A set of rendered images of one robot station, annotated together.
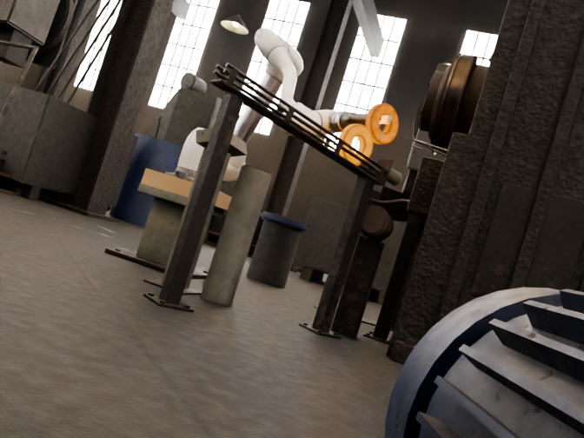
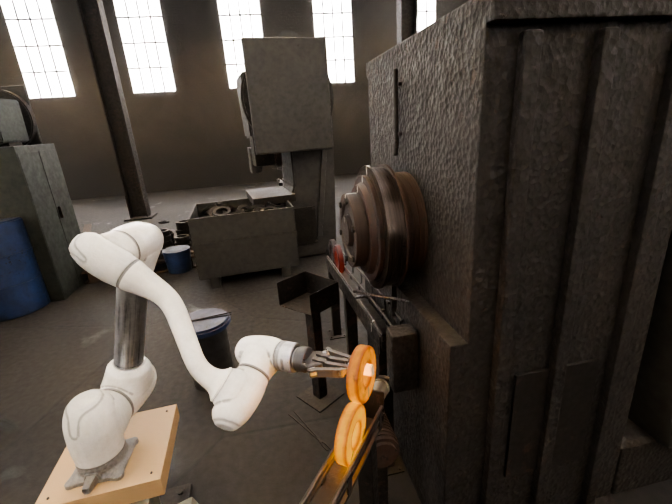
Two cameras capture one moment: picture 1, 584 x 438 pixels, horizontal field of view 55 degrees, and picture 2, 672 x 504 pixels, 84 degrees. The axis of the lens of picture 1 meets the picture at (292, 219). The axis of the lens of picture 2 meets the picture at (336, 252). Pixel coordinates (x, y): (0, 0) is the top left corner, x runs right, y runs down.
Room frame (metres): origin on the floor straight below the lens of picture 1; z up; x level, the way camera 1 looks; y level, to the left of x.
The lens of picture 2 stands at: (1.38, 0.22, 1.50)
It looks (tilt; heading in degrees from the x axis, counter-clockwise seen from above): 19 degrees down; 333
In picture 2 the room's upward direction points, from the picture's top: 4 degrees counter-clockwise
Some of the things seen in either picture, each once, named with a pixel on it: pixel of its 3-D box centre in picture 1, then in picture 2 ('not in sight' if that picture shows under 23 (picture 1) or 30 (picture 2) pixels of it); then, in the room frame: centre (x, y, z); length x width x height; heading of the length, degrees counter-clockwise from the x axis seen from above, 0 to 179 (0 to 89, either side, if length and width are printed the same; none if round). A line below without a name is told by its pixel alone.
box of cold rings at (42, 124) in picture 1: (45, 149); not in sight; (4.99, 2.29, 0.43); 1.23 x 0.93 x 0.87; 161
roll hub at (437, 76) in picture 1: (432, 102); (352, 230); (2.58, -0.46, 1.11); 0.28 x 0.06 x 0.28; 163
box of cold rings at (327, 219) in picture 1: (358, 251); (245, 236); (5.38, -0.71, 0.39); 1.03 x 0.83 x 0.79; 77
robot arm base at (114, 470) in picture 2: (189, 176); (100, 461); (2.68, 0.53, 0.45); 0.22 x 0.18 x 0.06; 162
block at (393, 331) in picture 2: (427, 188); (403, 357); (2.32, -0.50, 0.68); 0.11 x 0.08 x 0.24; 73
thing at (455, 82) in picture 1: (453, 106); (376, 227); (2.55, -0.56, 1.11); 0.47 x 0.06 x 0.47; 163
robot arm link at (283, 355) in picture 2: (341, 121); (289, 356); (2.33, -0.08, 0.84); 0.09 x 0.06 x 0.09; 128
